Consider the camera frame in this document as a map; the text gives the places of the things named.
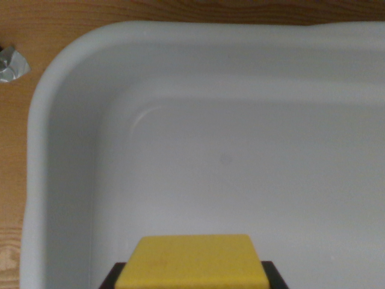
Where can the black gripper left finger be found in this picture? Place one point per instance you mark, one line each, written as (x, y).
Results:
(112, 277)

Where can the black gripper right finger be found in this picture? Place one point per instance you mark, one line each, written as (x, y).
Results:
(275, 275)

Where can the yellow wooden cube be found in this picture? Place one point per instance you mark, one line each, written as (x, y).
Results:
(192, 262)

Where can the white plastic bin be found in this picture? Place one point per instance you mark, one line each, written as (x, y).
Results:
(210, 135)

